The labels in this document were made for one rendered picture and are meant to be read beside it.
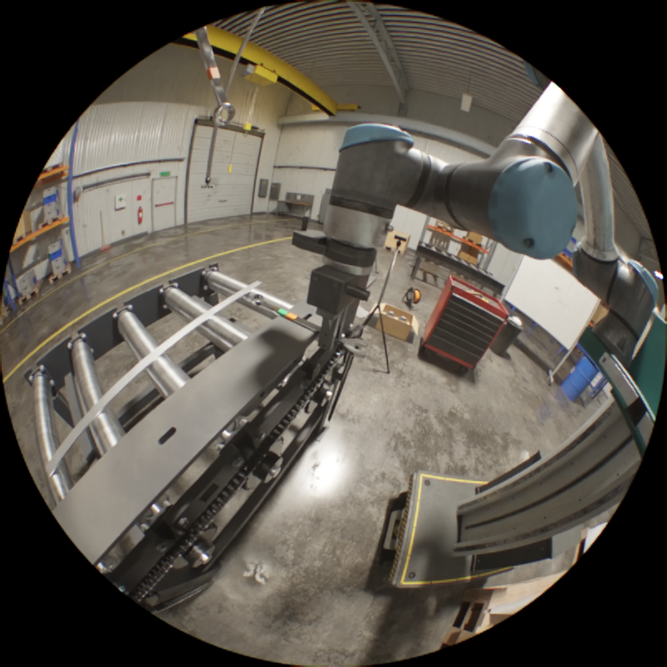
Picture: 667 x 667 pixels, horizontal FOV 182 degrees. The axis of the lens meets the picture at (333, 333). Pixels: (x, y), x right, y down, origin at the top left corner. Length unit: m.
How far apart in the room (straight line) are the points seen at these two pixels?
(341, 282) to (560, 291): 4.55
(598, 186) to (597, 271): 0.25
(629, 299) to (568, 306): 3.99
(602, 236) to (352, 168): 0.70
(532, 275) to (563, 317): 1.02
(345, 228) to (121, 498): 0.41
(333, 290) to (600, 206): 0.73
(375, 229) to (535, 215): 0.18
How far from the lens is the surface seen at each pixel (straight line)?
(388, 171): 0.27
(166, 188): 9.82
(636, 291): 0.80
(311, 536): 1.40
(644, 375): 0.87
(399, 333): 2.66
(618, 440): 0.95
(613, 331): 0.77
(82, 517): 0.34
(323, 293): 0.27
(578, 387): 5.41
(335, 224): 0.27
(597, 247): 0.80
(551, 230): 0.21
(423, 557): 1.28
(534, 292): 4.61
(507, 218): 0.19
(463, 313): 2.31
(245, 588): 1.48
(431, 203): 0.30
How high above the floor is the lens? 1.40
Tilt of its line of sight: 36 degrees down
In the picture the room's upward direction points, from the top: 14 degrees clockwise
